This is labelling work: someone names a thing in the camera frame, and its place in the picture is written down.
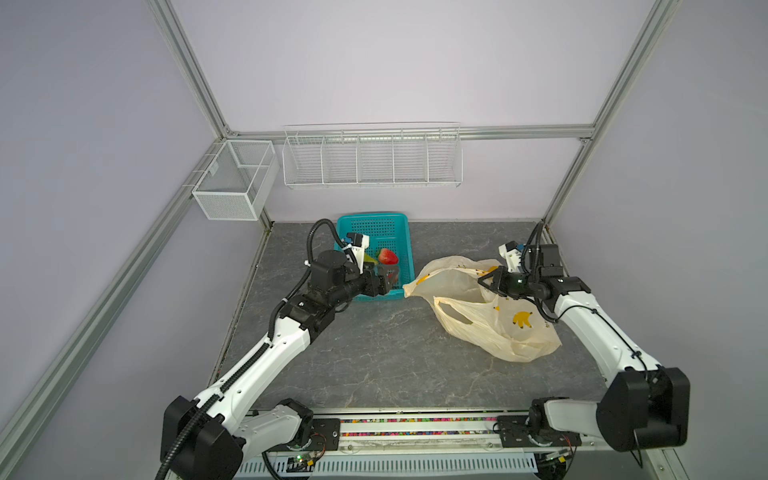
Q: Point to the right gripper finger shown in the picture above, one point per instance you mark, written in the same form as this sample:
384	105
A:
492	274
492	288

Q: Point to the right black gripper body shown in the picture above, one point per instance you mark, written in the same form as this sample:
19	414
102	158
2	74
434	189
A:
516	285

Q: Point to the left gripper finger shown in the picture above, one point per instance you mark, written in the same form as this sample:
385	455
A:
395	293
390	272

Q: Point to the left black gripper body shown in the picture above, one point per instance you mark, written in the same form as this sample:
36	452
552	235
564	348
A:
367	284

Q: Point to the large red fake strawberry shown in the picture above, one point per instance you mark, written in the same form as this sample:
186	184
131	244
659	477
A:
387	256

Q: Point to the green fake pear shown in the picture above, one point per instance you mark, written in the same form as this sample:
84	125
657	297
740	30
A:
368	259

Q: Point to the banana print plastic bag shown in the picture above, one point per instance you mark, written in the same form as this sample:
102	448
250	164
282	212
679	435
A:
510	330

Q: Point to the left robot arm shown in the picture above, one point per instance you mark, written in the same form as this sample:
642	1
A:
211	435

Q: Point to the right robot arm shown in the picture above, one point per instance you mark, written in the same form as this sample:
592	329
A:
645	406

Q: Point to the teal plastic basket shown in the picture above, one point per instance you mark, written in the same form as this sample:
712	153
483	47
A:
386	230

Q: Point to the white mesh box basket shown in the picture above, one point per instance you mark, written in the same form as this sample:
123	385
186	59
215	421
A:
237	181

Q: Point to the white vent grille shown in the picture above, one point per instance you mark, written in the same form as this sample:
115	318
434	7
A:
405	466

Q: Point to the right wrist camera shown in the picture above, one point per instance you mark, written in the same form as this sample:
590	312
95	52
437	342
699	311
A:
511	253

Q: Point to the white wire wall rack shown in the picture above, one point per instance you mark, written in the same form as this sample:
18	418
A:
388	154

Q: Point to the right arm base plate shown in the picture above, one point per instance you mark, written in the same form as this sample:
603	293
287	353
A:
518	431

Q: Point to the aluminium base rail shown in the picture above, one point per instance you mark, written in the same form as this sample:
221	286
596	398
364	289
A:
447	428

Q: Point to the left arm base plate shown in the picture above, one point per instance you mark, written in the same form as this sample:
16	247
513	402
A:
320	434

